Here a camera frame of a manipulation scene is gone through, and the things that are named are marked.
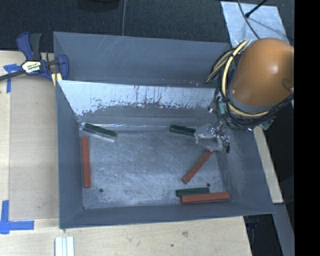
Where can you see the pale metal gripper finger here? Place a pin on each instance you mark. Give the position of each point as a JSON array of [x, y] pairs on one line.
[[212, 146], [203, 134]]

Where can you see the dark green flat block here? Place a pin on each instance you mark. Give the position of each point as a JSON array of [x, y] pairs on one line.
[[182, 130], [100, 130], [192, 191]]

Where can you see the red-brown flat block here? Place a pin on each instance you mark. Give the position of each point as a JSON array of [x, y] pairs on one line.
[[86, 162], [197, 167], [205, 197]]

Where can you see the grey metal bin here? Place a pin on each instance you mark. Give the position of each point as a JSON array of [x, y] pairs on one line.
[[150, 170]]

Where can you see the pale wood board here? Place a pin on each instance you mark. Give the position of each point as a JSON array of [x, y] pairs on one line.
[[32, 150]]

